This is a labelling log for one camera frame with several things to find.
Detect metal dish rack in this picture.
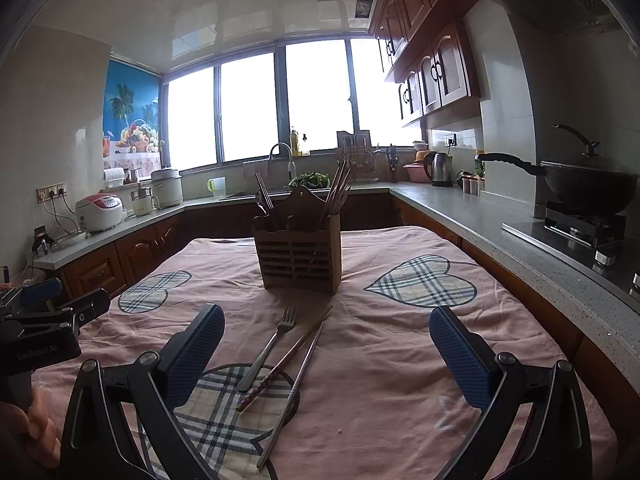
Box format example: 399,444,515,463
336,130,379,186

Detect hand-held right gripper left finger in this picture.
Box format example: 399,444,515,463
60,302,226,480

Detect black wok with lid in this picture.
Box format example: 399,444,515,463
477,122,640,216

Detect white tray with black device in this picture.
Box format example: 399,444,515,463
32,226,89,254

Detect gas stove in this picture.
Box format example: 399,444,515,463
502,200,640,301

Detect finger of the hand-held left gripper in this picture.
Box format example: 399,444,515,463
16,277,64,311
49,288,111,334

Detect steel electric kettle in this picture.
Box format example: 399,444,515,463
424,151,455,187

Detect pink blanket with plaid hearts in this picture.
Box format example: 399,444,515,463
30,225,618,480

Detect patterned wooden chopstick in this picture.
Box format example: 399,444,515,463
235,304,334,413

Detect stainless steel fork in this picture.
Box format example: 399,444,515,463
237,305,299,393

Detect kitchen window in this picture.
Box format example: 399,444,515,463
160,35,427,172

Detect wooden base cabinets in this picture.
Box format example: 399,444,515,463
47,192,640,391

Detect person's left hand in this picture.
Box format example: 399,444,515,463
0,400,62,470

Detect wooden utensil holder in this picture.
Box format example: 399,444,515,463
251,185,343,295

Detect wall socket with plugs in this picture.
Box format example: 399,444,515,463
36,184,69,204

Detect bundle of wooden chopsticks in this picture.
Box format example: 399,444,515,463
324,159,355,221

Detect metal chopstick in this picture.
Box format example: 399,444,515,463
259,173,276,213
256,321,325,471
255,174,271,216

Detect steel kitchen faucet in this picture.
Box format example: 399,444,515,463
269,142,296,194

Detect wooden wall cabinets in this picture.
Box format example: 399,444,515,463
370,0,482,128

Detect pink plastic basin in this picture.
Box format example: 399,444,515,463
404,162,433,184

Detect fruit wall poster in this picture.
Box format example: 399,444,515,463
102,57,164,171

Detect red and white rice cooker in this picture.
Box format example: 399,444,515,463
76,193,129,234

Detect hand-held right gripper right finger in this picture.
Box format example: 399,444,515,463
429,305,593,480

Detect green leafy vegetables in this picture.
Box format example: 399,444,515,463
289,171,331,191

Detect small white electric pot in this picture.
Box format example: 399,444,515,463
131,187,161,217

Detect large white cooker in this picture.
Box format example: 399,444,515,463
150,168,184,209

